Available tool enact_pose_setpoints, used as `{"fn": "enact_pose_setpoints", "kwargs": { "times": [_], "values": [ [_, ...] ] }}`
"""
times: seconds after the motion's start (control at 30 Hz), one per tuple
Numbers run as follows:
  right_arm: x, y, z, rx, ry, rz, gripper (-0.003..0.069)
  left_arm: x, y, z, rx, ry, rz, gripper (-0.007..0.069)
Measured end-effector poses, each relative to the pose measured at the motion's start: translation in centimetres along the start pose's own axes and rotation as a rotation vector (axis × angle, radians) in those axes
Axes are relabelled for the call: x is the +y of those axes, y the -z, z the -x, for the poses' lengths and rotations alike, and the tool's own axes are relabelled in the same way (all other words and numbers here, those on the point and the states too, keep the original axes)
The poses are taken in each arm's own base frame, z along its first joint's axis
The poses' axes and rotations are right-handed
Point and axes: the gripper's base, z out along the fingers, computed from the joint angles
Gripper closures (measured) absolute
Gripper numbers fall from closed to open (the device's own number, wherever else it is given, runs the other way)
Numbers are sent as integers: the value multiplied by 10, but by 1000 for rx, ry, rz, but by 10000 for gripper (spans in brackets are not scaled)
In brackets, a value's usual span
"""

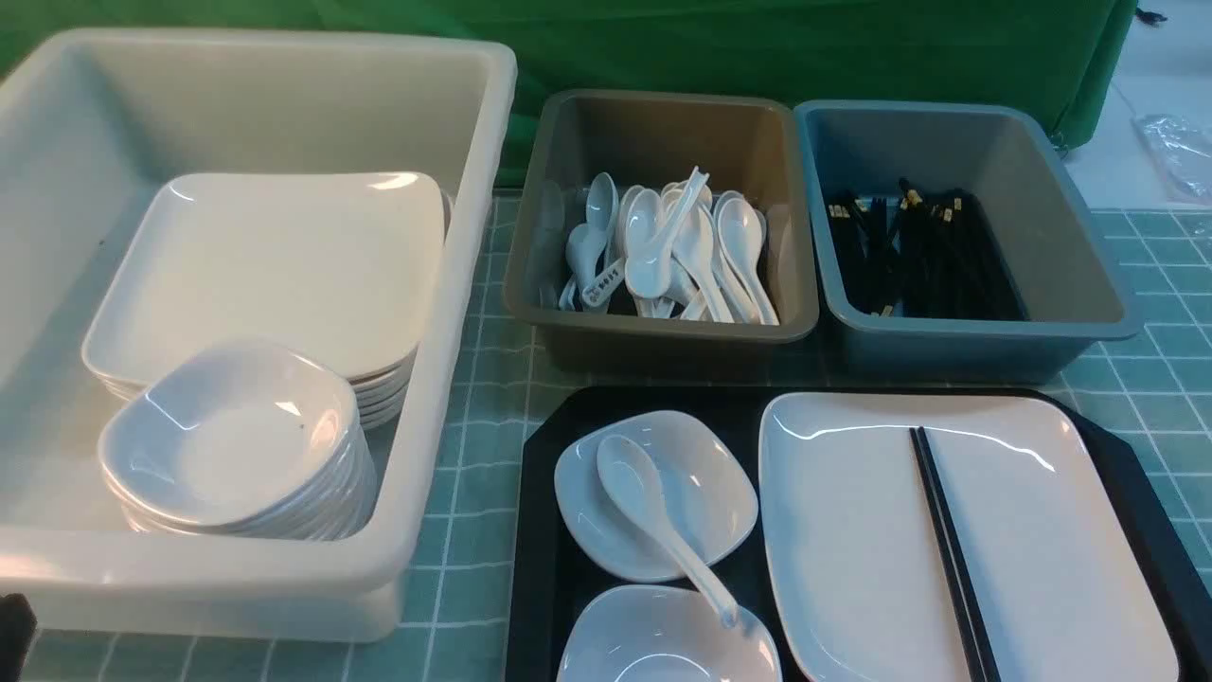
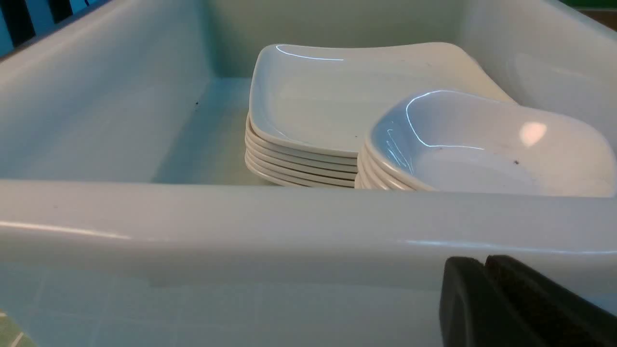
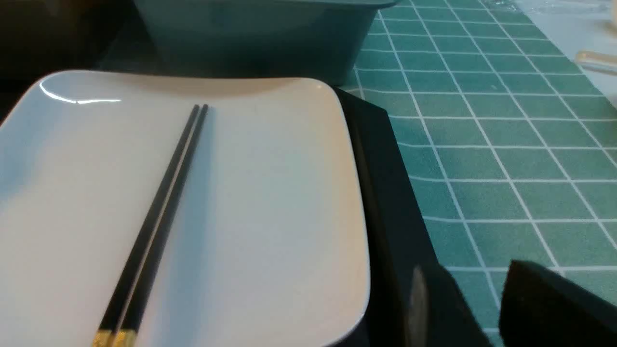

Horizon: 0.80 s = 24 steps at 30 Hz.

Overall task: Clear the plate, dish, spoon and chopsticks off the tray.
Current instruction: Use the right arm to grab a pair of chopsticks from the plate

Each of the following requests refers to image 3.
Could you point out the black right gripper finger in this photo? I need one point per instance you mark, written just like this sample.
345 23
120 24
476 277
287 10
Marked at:
540 308

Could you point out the large white square plate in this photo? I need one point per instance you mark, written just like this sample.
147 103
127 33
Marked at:
268 246

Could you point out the black chopstick gold end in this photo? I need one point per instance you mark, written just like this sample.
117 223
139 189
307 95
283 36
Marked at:
166 231
154 221

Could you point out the black plastic serving tray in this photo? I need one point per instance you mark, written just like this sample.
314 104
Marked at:
414 301

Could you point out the green checkered tablecloth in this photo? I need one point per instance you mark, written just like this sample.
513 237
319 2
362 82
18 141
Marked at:
510 149

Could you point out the clear plastic bag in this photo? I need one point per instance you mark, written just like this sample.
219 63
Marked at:
588 25

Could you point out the blue plastic chopstick bin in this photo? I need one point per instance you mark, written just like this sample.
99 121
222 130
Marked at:
317 39

